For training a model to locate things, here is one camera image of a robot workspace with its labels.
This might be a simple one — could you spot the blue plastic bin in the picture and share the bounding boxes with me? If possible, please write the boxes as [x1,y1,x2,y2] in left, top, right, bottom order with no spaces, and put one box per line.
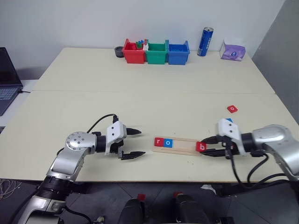
[167,40,191,66]

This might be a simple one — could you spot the thin white wire bundle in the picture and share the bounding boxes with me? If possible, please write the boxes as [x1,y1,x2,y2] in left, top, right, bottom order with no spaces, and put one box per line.
[0,179,22,199]

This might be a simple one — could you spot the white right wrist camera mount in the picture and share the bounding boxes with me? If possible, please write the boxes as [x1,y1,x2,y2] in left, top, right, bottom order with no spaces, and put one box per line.
[217,118,247,156]

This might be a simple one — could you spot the dark grey laptop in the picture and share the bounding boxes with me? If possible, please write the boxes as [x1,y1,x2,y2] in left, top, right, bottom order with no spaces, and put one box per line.
[0,47,24,117]

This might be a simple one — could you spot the blue drink can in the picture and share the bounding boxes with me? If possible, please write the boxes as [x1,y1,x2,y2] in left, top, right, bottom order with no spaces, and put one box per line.
[197,27,214,57]

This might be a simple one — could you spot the red plastic bin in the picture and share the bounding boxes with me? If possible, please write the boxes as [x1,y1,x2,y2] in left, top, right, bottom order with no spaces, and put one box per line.
[123,38,146,64]

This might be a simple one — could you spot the dark rounded shape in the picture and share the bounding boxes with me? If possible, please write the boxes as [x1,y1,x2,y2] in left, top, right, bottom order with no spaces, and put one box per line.
[172,193,211,224]
[117,198,146,224]

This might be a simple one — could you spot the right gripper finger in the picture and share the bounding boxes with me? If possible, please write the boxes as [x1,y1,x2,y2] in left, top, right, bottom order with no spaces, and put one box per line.
[200,149,226,158]
[201,136,219,145]

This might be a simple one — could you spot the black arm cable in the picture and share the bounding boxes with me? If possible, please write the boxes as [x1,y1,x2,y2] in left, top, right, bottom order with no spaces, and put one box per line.
[86,113,119,134]
[224,140,292,189]

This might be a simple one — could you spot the red letter b block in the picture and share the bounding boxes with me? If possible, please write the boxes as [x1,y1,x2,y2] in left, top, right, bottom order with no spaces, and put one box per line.
[195,141,207,153]

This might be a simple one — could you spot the wooden letter tray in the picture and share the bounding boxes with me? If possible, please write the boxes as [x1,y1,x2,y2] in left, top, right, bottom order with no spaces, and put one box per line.
[151,137,202,156]

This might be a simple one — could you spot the purple tissue box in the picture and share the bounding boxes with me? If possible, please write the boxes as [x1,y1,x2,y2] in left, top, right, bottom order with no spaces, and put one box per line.
[220,37,247,62]

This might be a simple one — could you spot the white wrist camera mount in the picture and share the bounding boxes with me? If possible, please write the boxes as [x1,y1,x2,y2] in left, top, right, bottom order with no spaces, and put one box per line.
[217,118,247,156]
[104,121,128,156]

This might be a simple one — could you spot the black round holder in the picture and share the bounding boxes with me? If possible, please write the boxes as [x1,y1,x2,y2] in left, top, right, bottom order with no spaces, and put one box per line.
[114,46,126,58]

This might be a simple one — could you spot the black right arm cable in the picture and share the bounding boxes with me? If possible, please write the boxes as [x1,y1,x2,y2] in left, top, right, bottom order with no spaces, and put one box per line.
[224,140,292,189]

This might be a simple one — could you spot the green plastic bin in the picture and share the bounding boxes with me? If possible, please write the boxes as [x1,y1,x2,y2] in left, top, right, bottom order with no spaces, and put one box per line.
[144,39,169,65]

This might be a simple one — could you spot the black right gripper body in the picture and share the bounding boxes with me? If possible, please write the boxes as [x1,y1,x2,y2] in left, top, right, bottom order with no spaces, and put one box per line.
[216,135,241,160]

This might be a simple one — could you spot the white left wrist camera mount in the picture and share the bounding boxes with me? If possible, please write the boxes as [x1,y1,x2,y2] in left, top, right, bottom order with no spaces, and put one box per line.
[104,121,128,156]

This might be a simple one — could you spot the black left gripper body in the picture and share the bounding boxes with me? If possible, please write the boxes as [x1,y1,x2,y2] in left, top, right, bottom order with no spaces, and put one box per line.
[109,126,129,161]

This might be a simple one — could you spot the white paper scrap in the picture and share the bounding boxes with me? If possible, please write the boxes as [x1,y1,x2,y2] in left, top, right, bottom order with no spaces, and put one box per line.
[200,184,217,194]

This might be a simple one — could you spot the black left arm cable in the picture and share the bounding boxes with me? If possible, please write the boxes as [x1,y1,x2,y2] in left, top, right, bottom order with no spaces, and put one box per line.
[86,113,119,134]

